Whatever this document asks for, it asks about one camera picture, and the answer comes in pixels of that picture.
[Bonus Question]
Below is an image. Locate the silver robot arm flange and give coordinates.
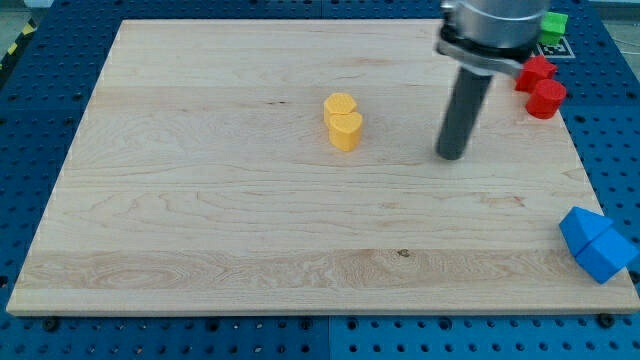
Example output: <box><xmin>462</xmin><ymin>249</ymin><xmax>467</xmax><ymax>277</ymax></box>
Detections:
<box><xmin>435</xmin><ymin>0</ymin><xmax>550</xmax><ymax>78</ymax></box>

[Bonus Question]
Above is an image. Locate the green block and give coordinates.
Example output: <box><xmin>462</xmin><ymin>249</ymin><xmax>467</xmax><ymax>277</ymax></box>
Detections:
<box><xmin>538</xmin><ymin>12</ymin><xmax>569</xmax><ymax>46</ymax></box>

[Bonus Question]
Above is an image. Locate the red cylinder block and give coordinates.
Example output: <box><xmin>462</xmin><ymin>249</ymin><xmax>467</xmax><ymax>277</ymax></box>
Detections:
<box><xmin>525</xmin><ymin>79</ymin><xmax>567</xmax><ymax>120</ymax></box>

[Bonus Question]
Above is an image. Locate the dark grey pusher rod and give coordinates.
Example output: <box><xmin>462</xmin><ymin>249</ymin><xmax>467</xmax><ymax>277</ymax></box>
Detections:
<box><xmin>436</xmin><ymin>67</ymin><xmax>493</xmax><ymax>160</ymax></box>

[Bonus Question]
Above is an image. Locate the yellow heart block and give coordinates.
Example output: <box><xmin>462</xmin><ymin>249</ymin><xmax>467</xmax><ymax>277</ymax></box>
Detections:
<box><xmin>328</xmin><ymin>112</ymin><xmax>363</xmax><ymax>152</ymax></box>

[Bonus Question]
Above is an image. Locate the blue triangular block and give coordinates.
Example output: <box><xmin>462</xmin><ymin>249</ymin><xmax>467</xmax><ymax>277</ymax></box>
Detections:
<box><xmin>559</xmin><ymin>206</ymin><xmax>614</xmax><ymax>257</ymax></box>

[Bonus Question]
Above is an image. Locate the black white fiducial marker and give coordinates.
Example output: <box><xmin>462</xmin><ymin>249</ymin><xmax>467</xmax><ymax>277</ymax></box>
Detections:
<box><xmin>533</xmin><ymin>37</ymin><xmax>575</xmax><ymax>59</ymax></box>

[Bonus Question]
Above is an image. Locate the blue cube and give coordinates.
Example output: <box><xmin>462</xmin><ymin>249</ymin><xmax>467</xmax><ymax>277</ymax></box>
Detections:
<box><xmin>576</xmin><ymin>228</ymin><xmax>639</xmax><ymax>284</ymax></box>

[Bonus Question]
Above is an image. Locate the wooden board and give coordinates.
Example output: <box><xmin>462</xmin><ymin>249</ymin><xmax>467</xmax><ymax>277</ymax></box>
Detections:
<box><xmin>7</xmin><ymin>20</ymin><xmax>639</xmax><ymax>317</ymax></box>

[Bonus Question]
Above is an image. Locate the red star block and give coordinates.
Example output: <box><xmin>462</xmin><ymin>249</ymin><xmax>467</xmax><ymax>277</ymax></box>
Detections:
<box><xmin>515</xmin><ymin>55</ymin><xmax>558</xmax><ymax>93</ymax></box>

